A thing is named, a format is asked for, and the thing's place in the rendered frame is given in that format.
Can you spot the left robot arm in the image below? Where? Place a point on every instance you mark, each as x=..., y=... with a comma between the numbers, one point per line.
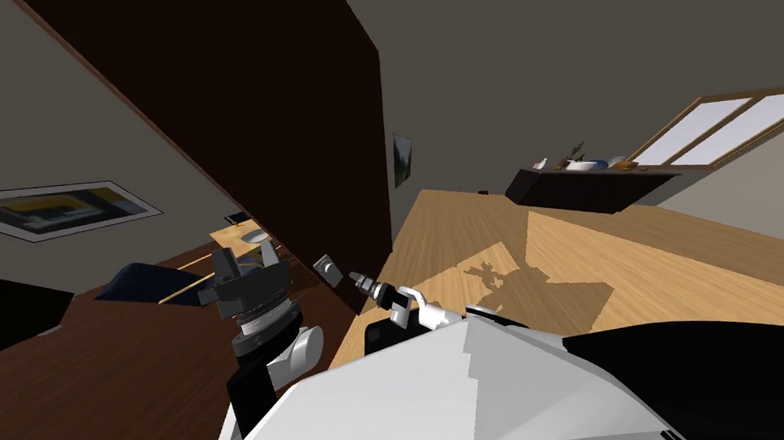
x=249, y=392

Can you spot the small dark wall picture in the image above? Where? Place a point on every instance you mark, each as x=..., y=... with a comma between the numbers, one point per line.
x=402, y=159

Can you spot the light wooden table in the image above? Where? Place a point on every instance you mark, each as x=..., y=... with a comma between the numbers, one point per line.
x=233, y=238

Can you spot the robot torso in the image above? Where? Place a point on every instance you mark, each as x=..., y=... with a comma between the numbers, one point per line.
x=403, y=410

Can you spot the dark blue seat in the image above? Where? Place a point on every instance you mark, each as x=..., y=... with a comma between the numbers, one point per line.
x=140, y=281

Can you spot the dark brown door leaf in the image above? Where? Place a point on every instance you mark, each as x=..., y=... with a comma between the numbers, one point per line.
x=256, y=119

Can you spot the dark brown sideboard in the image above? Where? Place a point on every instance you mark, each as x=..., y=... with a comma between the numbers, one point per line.
x=581, y=191

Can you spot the white framed wall picture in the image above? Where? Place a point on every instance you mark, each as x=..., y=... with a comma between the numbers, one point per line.
x=51, y=210

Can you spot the black furniture block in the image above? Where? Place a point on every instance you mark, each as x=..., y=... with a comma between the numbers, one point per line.
x=3, y=315

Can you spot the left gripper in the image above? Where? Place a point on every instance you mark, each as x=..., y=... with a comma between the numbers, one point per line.
x=250, y=288

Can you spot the wooden framed window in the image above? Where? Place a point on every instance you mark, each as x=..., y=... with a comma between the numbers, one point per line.
x=720, y=128

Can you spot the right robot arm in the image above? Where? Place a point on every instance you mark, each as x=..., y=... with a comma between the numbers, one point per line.
x=729, y=383

